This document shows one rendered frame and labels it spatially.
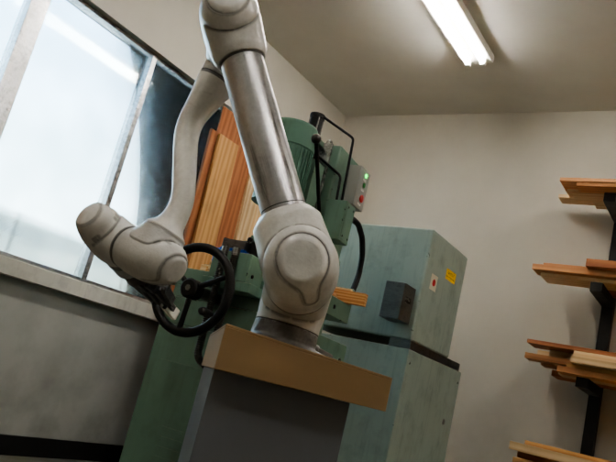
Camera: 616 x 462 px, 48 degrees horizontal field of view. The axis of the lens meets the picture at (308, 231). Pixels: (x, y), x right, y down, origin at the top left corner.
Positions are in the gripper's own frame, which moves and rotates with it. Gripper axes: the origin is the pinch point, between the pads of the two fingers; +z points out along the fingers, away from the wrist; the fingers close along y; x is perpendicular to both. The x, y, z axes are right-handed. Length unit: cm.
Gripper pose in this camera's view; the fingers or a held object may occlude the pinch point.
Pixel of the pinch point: (170, 308)
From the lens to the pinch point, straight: 191.0
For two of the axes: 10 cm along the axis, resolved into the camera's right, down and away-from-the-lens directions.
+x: -3.6, 7.9, -5.0
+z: 3.0, 6.1, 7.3
